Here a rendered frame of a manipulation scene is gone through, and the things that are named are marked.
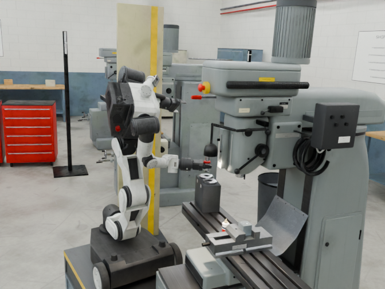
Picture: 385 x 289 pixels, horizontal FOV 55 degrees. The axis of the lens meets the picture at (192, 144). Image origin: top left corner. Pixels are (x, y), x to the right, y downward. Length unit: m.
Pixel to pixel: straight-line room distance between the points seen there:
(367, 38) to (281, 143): 5.33
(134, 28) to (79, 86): 7.38
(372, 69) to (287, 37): 5.12
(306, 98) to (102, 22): 9.15
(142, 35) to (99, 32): 7.32
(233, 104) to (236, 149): 0.24
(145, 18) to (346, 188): 2.24
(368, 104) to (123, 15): 2.15
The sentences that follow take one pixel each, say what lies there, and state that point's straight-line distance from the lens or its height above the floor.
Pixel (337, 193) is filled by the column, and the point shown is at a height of 1.20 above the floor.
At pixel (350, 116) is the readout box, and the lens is 1.88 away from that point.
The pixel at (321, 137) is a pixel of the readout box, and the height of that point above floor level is 1.57.
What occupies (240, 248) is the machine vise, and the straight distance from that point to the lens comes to 2.04.
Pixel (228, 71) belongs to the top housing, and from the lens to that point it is 1.74.
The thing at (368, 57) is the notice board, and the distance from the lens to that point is 7.11.
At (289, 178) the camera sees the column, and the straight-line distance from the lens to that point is 2.31.
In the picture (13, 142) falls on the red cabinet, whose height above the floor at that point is 0.42.
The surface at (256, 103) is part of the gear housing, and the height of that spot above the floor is 1.70.
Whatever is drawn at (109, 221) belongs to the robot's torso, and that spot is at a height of 0.72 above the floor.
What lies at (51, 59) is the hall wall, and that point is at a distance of 10.68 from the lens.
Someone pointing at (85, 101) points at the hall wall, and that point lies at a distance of 10.83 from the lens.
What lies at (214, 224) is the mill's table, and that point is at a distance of 2.32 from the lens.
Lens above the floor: 1.94
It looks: 14 degrees down
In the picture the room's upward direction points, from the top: 3 degrees clockwise
